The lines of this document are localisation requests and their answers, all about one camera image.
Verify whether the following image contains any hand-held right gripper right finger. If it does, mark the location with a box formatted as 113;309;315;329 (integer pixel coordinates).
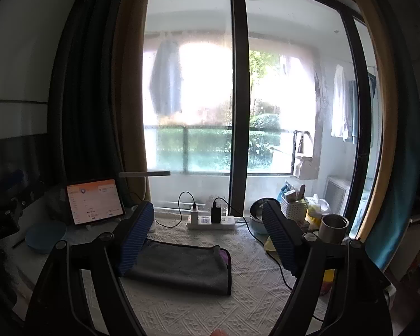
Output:
262;199;394;336

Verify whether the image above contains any tablet with lit screen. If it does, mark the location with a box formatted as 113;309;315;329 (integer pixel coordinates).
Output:
66;179;126;226

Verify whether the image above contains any hanging white shirt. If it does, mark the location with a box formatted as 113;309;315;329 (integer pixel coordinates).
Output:
331;64;352;141

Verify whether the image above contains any metal bowl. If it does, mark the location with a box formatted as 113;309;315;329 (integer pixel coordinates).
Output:
249;199;280;234

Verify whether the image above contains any white perforated basket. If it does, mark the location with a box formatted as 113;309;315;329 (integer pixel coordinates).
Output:
281;196;309;223

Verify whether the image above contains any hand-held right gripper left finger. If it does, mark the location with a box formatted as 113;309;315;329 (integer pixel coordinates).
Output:
25;200;155;336

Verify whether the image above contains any yellow plastic bag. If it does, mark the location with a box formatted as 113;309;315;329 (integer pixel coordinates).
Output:
306;194;334;232

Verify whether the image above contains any blue round plate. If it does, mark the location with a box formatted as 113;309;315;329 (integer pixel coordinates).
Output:
25;221;68;254

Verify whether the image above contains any white desk lamp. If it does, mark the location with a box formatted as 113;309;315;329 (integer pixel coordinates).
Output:
118;171;171;233

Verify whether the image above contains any grey towel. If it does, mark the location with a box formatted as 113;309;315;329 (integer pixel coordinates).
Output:
121;239;232;296

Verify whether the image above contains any hanging grey shirt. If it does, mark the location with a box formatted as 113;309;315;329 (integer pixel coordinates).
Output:
149;38;183;115

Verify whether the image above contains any black charging cable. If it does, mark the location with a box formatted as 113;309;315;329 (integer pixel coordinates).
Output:
212;197;303;289
178;191;197;222

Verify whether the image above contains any dark green curtain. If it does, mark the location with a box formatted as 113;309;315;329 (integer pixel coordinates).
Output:
61;0;127;214

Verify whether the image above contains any white power strip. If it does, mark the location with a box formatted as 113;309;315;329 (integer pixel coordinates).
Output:
186;215;236;231

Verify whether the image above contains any teal curtain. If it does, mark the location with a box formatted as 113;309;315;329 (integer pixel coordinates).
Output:
365;35;420;272

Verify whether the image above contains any steel cup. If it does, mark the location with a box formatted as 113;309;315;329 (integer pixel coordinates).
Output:
318;214;350;244

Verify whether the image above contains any white textured table cloth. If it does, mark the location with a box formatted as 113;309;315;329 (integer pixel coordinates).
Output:
80;217;328;336

